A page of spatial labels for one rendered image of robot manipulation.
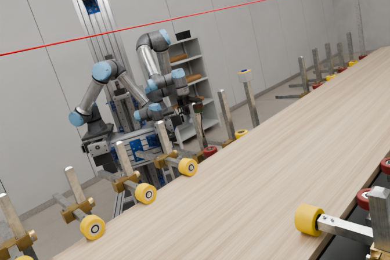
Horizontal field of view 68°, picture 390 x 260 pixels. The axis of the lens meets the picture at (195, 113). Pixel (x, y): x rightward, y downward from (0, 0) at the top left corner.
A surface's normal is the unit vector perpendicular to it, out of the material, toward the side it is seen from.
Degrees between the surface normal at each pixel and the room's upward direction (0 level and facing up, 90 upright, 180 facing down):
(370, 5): 90
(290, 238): 0
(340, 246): 90
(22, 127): 90
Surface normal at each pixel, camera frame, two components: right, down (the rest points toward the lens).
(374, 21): -0.73, 0.36
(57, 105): 0.62, 0.03
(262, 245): -0.26, -0.94
